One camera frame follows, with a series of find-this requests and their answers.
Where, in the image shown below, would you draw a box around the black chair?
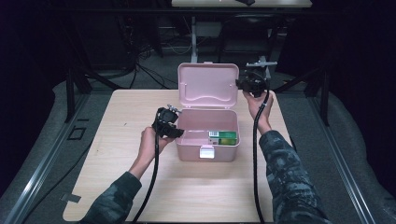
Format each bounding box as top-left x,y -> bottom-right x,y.
215,13 -> 283,87

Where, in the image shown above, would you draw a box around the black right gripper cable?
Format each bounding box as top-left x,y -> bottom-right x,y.
251,73 -> 271,224

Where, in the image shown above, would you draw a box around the person's left hand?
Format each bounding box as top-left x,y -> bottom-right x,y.
139,125 -> 176,167

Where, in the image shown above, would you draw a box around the white-legged desk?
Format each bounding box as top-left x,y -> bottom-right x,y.
171,0 -> 313,80

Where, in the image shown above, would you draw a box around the person's right hand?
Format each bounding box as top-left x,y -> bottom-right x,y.
242,89 -> 275,133

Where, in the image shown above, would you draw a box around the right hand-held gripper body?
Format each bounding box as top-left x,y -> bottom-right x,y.
238,60 -> 278,99

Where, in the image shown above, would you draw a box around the black floor cables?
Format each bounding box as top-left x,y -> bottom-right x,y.
102,18 -> 204,91

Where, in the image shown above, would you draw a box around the green and white medicine box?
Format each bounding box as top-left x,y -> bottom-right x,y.
207,130 -> 239,147

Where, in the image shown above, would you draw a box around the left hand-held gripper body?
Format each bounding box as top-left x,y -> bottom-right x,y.
151,104 -> 183,135

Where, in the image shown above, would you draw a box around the grey tape strip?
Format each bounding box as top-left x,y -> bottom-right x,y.
61,192 -> 82,203

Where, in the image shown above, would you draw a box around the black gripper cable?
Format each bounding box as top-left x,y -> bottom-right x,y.
131,132 -> 161,224
251,73 -> 271,224

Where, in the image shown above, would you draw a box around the pink plastic storage box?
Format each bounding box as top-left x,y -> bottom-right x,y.
175,62 -> 242,163

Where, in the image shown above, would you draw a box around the aluminium floor rail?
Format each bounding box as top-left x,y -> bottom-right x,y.
306,94 -> 377,224
3,92 -> 92,224

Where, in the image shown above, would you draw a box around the black metal frame stand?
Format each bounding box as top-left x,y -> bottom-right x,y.
273,66 -> 332,127
64,63 -> 125,124

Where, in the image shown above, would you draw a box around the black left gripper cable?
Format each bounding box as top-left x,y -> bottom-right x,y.
131,132 -> 161,224

